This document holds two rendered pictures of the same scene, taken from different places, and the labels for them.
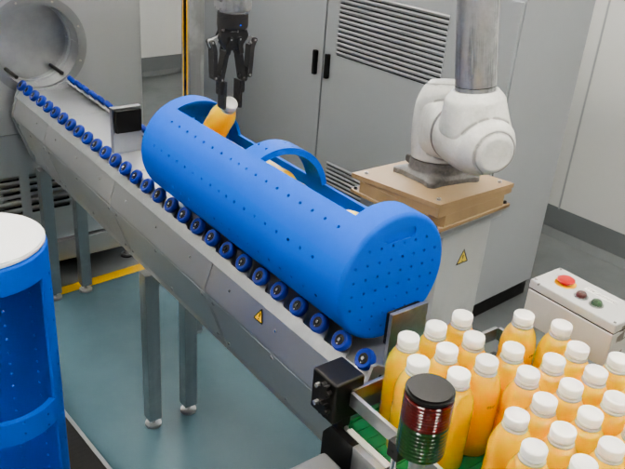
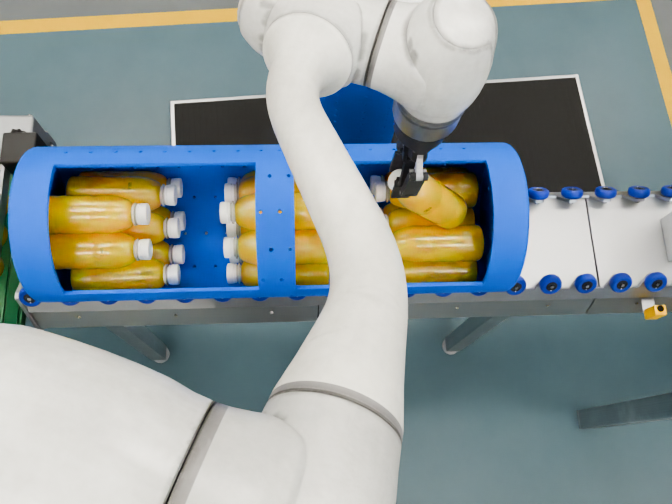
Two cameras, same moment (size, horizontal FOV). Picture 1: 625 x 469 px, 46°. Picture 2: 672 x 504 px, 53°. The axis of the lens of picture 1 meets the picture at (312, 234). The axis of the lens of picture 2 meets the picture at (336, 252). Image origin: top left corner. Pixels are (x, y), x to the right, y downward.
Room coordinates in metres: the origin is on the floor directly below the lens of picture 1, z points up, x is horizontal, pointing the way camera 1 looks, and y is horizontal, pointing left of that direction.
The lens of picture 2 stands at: (1.94, -0.22, 2.29)
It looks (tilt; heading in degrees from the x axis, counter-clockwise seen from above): 72 degrees down; 117
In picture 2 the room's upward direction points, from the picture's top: 10 degrees clockwise
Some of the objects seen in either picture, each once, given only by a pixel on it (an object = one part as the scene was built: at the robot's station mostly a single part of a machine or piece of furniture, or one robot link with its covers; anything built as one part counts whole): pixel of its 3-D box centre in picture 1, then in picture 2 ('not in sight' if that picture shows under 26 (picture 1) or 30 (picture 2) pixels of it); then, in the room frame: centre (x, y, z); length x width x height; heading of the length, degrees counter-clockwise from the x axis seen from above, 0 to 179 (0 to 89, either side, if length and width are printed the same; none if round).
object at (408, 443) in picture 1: (422, 433); not in sight; (0.74, -0.16, 1.18); 0.06 x 0.06 x 0.05
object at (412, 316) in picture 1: (403, 331); not in sight; (1.26, -0.20, 0.99); 0.10 x 0.02 x 0.12; 129
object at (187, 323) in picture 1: (188, 340); (472, 328); (2.12, 0.40, 0.31); 0.06 x 0.06 x 0.63; 39
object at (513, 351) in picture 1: (512, 351); not in sight; (1.09, -0.37, 1.08); 0.04 x 0.04 x 0.02
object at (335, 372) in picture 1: (339, 392); (26, 159); (1.10, -0.07, 0.95); 0.10 x 0.07 x 0.10; 129
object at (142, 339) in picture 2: not in sight; (140, 337); (1.36, -0.21, 0.31); 0.06 x 0.06 x 0.63; 39
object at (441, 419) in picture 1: (427, 406); not in sight; (0.74, -0.16, 1.23); 0.06 x 0.06 x 0.04
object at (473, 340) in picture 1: (473, 340); not in sight; (1.12, -0.31, 1.08); 0.04 x 0.04 x 0.02
